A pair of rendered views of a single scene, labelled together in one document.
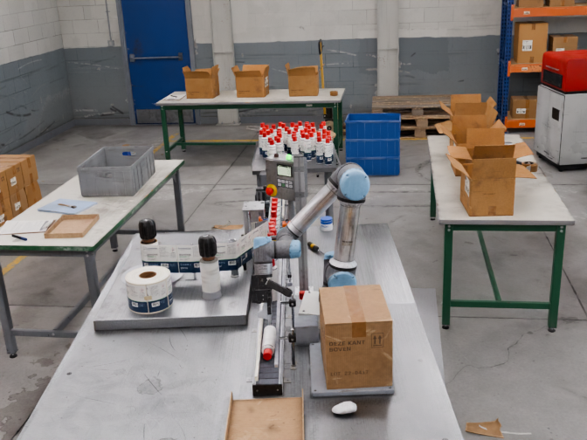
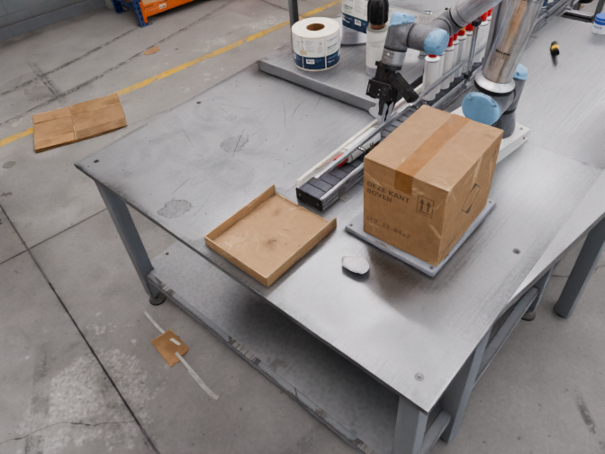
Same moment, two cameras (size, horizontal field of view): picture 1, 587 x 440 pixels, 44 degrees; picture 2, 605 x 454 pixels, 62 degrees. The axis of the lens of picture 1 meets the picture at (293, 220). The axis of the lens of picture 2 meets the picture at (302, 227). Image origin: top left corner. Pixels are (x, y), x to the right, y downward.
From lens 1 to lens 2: 1.60 m
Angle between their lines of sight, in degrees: 44
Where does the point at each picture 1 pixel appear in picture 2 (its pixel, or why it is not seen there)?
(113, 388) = (210, 131)
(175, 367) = (272, 134)
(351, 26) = not seen: outside the picture
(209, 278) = (370, 49)
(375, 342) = (421, 208)
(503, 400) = not seen: outside the picture
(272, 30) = not seen: outside the picture
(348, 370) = (387, 223)
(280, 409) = (302, 226)
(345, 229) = (504, 31)
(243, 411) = (268, 210)
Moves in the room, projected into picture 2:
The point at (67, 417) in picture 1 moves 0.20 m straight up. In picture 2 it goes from (153, 142) to (138, 95)
